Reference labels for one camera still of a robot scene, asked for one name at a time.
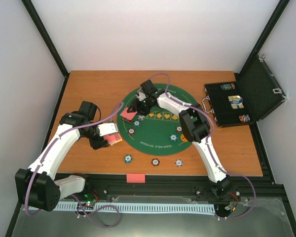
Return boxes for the silver case handle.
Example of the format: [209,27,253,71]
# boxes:
[202,96,214,114]

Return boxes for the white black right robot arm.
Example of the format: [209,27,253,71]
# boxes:
[127,79,231,200]

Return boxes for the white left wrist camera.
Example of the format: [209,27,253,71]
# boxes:
[97,122,118,137]

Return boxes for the red backed card deck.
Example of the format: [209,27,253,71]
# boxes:
[104,134,121,144]

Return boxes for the orange big blind button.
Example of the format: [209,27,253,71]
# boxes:
[180,134,188,142]

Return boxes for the chips row in case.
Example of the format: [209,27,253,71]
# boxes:
[220,83,235,90]

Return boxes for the red card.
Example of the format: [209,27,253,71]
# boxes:
[126,173,146,183]

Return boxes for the green blue 50 chip stack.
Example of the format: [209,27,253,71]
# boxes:
[124,154,133,164]

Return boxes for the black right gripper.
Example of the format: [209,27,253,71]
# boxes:
[127,98,154,117]

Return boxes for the blue gold card deck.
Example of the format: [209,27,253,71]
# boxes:
[228,95,244,109]

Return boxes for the red card seat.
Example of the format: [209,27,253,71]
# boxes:
[120,107,137,120]

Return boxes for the light blue cable duct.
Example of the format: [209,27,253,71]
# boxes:
[56,201,216,214]

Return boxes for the black poker case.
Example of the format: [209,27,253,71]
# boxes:
[204,54,287,127]

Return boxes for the round green poker mat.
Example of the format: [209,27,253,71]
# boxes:
[116,83,204,156]

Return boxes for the black aluminium frame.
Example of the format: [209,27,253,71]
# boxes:
[4,0,296,237]

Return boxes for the red white chips in case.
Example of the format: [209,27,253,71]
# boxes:
[239,115,251,122]

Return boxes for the yellow playing card box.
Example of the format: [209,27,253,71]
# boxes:
[110,139,123,146]

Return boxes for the blue white chip stack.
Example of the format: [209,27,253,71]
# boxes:
[175,159,183,167]

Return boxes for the brown 100 chip stack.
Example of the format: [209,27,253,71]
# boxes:
[151,158,160,166]

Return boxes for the triangular all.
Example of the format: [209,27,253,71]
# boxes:
[122,118,132,124]

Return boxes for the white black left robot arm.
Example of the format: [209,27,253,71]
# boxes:
[15,101,118,215]

